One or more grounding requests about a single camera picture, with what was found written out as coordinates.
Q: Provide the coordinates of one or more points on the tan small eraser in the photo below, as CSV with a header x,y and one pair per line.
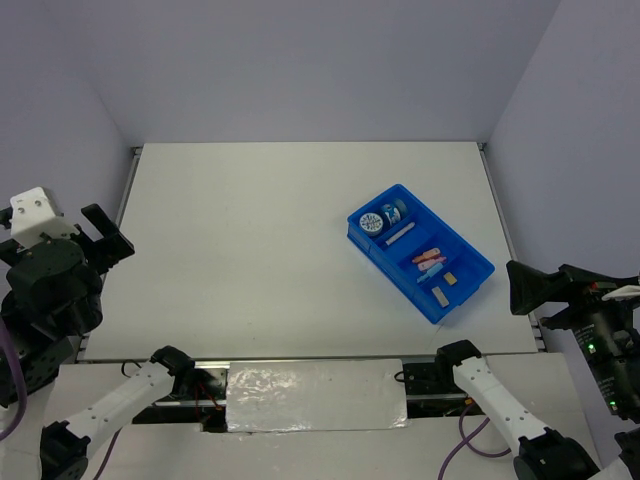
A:
x,y
450,278

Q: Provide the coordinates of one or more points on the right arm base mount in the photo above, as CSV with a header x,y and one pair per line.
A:
x,y
428,394

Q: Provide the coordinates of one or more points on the silver foil sheet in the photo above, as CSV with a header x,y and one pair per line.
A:
x,y
327,395

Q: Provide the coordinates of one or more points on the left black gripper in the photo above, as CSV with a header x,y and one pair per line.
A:
x,y
114,245

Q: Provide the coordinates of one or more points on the orange translucent clip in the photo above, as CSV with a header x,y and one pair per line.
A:
x,y
428,254

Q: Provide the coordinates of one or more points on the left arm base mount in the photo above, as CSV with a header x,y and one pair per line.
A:
x,y
199,402

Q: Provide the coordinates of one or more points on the blue patterned jar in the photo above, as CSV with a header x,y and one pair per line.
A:
x,y
393,212
371,223

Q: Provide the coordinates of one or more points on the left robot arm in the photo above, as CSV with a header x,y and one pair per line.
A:
x,y
56,279

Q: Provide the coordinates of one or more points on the blue white marker pen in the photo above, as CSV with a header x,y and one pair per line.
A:
x,y
399,234

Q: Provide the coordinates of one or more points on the blue translucent clip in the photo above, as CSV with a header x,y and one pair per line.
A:
x,y
430,273

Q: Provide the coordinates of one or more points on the blue compartment tray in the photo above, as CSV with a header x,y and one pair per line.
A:
x,y
468,265

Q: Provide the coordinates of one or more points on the pink translucent clip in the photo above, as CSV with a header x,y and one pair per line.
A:
x,y
430,263

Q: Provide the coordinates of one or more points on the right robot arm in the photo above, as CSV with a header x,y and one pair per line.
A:
x,y
529,405

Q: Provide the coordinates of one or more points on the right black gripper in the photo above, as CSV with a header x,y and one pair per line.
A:
x,y
526,283

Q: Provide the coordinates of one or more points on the grey rectangular eraser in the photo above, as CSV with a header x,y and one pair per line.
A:
x,y
440,297

